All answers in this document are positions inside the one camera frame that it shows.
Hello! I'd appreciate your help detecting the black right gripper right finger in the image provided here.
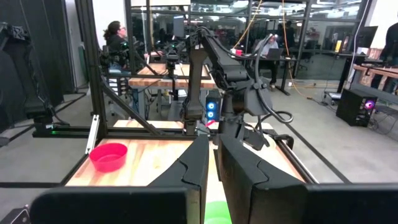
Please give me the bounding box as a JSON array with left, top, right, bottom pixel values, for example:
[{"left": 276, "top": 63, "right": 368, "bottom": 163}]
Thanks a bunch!
[{"left": 216, "top": 134, "right": 398, "bottom": 224}]

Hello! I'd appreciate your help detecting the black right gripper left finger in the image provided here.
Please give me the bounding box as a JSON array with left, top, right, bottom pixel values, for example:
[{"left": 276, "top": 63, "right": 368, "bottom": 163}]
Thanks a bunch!
[{"left": 29, "top": 134, "right": 210, "bottom": 224}]

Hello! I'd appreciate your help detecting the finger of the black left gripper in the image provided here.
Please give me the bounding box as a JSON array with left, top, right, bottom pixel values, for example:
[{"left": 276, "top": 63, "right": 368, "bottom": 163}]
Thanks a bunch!
[{"left": 245, "top": 127, "right": 271, "bottom": 152}]

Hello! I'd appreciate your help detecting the green plastic bowl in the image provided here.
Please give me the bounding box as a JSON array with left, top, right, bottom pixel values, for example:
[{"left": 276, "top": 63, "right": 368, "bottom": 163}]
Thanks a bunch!
[{"left": 203, "top": 200, "right": 233, "bottom": 224}]

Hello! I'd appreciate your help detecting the red plastic bowl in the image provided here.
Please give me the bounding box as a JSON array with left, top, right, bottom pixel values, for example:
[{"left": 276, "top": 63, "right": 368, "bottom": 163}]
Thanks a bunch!
[{"left": 89, "top": 142, "right": 128, "bottom": 174}]

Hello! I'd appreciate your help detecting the computer tower with blue lights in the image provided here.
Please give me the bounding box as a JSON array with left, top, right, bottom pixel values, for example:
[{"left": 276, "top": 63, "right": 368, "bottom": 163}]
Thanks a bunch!
[{"left": 205, "top": 90, "right": 223, "bottom": 125}]

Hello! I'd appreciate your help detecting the black office desk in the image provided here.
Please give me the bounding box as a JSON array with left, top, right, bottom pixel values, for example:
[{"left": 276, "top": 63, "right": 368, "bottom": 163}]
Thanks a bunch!
[{"left": 245, "top": 55, "right": 312, "bottom": 96}]

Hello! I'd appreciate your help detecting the grey laptop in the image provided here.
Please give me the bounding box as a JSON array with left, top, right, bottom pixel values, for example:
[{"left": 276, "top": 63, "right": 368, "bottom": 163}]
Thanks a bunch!
[{"left": 266, "top": 47, "right": 285, "bottom": 60}]

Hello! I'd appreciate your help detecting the person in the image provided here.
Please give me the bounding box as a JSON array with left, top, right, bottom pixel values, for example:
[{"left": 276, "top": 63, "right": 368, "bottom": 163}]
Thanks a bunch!
[
  {"left": 370, "top": 21, "right": 398, "bottom": 94},
  {"left": 279, "top": 20, "right": 296, "bottom": 49},
  {"left": 257, "top": 33, "right": 280, "bottom": 90},
  {"left": 103, "top": 20, "right": 133, "bottom": 74}
]

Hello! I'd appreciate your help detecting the wooden top table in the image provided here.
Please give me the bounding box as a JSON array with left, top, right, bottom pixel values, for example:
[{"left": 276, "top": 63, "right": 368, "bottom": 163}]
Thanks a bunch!
[{"left": 128, "top": 63, "right": 218, "bottom": 121}]

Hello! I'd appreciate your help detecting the computer monitor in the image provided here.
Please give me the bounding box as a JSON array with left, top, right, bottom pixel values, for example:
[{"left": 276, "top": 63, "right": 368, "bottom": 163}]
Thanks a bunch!
[
  {"left": 172, "top": 15, "right": 186, "bottom": 39},
  {"left": 356, "top": 26, "right": 379, "bottom": 49}
]

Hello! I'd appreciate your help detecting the black computer tower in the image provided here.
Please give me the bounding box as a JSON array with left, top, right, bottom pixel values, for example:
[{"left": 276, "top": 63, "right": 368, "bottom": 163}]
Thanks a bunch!
[{"left": 335, "top": 88, "right": 379, "bottom": 128}]

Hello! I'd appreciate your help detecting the silver aluminium strip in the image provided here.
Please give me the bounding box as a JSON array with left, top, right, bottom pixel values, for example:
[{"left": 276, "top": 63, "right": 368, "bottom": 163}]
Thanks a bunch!
[{"left": 85, "top": 114, "right": 101, "bottom": 155}]

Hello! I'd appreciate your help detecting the wooden workbench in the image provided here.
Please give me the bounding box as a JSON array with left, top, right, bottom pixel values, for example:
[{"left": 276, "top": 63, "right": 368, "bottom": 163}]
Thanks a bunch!
[{"left": 353, "top": 63, "right": 398, "bottom": 93}]

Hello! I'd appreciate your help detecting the black frame handle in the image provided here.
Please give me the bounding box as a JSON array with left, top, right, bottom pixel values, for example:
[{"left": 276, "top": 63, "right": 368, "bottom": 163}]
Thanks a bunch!
[{"left": 273, "top": 133, "right": 295, "bottom": 150}]

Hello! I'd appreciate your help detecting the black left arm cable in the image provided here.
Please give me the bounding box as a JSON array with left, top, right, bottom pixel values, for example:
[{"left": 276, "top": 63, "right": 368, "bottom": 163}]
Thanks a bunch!
[{"left": 253, "top": 32, "right": 295, "bottom": 125}]

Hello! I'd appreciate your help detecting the black camera tripod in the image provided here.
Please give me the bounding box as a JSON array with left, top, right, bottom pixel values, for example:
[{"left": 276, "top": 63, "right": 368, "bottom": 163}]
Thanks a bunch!
[{"left": 164, "top": 51, "right": 182, "bottom": 101}]

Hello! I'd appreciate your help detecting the yellow hanging cable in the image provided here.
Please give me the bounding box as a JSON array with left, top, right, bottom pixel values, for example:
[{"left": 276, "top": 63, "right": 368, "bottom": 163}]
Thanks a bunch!
[{"left": 232, "top": 0, "right": 264, "bottom": 50}]

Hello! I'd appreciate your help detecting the orange hanging cable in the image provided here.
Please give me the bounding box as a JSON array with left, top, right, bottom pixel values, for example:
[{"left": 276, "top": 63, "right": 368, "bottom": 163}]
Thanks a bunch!
[{"left": 280, "top": 0, "right": 313, "bottom": 101}]

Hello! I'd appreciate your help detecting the black aluminium table frame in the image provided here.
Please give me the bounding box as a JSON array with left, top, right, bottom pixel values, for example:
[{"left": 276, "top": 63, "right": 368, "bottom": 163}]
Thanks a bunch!
[{"left": 32, "top": 0, "right": 318, "bottom": 187}]

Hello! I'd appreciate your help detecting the white hanging cable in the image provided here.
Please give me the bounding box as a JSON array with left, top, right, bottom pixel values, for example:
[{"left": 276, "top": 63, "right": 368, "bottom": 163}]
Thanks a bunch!
[{"left": 346, "top": 0, "right": 371, "bottom": 82}]

